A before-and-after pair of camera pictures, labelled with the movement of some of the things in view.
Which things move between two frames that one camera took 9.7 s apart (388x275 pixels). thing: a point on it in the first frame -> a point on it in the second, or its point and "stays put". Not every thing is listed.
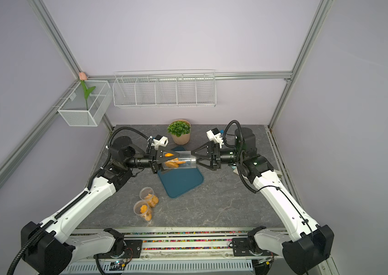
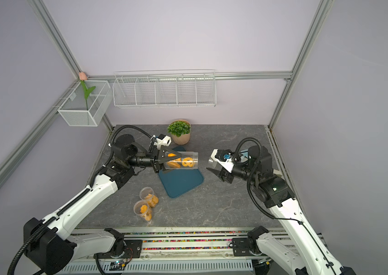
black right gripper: (212, 149) -> (219, 174)
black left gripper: (153, 162) stays put
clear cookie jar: (186, 160) stays put
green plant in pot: (179, 130) stays put
